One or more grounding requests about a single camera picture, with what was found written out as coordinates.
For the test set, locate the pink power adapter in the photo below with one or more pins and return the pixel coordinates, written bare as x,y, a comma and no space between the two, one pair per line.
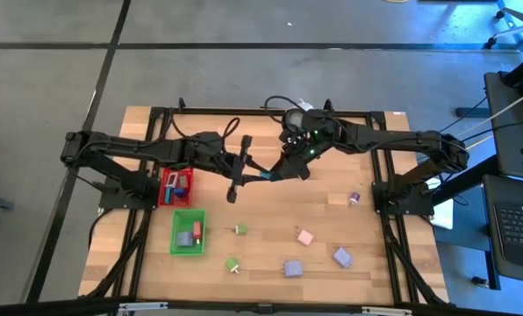
305,238

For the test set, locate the white paper sheet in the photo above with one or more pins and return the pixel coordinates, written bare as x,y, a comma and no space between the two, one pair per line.
443,215

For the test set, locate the black pole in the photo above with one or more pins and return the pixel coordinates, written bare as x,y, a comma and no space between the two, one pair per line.
522,72

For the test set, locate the white cylindrical spot lamp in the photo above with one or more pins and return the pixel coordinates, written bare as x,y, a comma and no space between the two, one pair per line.
306,104

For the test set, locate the green plastic basket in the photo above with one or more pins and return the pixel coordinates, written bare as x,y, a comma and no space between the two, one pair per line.
180,251

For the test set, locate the green white power adapter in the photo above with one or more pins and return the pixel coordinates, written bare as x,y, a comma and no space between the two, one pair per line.
231,264
241,229

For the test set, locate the red plastic basket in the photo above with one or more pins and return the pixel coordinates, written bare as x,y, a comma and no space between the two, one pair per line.
189,199

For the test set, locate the black side desk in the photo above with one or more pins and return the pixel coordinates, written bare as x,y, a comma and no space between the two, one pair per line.
516,153

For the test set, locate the small purple power adapter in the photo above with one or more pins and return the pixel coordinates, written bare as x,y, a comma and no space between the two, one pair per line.
354,197

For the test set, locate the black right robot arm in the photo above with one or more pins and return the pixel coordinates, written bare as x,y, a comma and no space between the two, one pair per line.
397,138

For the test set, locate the red power adapter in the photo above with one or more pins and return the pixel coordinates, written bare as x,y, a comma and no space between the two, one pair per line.
197,229

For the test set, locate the black keyboard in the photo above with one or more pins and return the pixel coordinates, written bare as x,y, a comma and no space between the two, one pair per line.
520,228

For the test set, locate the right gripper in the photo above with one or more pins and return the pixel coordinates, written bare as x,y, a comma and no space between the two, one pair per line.
310,136

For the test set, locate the black overhead crossbar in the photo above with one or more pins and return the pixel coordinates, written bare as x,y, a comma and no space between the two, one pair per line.
46,307

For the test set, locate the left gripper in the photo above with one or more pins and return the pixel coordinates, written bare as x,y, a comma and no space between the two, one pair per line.
209,151

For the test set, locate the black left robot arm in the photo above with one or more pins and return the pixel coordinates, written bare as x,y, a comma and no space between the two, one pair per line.
121,142

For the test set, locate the office chair base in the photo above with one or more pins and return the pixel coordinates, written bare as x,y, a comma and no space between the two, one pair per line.
518,28

